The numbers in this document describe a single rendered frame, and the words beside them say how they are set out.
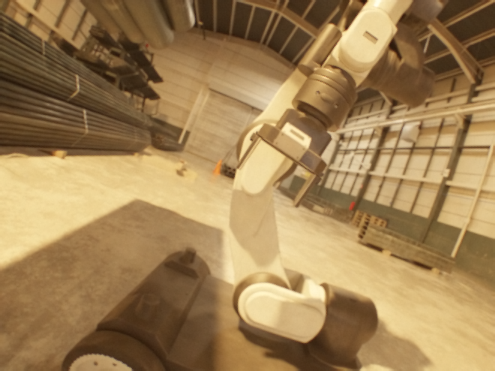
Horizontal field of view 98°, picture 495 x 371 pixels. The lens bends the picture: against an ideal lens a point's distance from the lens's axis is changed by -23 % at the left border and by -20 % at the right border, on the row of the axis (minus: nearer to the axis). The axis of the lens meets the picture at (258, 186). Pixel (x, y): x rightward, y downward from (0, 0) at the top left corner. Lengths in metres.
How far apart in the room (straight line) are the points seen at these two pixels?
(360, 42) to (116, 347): 0.63
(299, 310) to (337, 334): 0.14
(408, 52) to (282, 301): 0.67
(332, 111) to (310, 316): 0.45
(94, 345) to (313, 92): 0.54
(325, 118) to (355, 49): 0.12
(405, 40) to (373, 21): 0.30
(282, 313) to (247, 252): 0.16
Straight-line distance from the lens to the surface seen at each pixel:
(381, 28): 0.48
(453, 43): 13.26
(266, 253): 0.63
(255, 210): 0.58
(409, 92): 0.76
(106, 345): 0.53
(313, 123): 0.42
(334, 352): 0.76
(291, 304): 0.63
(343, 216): 10.76
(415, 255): 6.43
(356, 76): 0.46
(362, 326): 0.74
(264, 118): 0.61
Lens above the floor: 0.56
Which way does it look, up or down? 3 degrees down
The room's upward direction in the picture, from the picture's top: 22 degrees clockwise
